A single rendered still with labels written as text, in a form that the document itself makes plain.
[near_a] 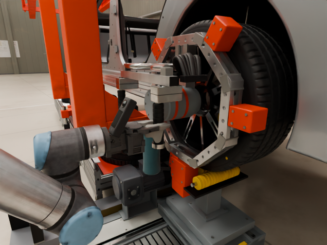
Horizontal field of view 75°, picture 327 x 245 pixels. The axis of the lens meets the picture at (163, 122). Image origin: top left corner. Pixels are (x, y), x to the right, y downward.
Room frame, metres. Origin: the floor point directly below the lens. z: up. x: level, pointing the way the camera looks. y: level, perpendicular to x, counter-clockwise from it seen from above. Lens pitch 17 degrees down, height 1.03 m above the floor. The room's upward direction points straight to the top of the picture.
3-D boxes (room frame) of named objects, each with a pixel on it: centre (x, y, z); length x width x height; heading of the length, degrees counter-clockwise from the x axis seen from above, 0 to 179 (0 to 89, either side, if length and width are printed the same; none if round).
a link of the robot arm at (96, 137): (0.55, 0.19, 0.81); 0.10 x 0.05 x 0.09; 30
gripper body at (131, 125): (0.59, 0.12, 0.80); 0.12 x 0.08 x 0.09; 120
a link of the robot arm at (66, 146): (0.50, 0.27, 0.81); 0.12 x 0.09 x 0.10; 120
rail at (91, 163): (2.30, 1.04, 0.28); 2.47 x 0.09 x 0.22; 30
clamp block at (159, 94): (0.67, -0.01, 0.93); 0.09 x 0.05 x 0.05; 120
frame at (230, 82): (0.92, -0.10, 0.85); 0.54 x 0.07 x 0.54; 30
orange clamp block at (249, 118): (0.65, -0.26, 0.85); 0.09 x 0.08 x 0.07; 30
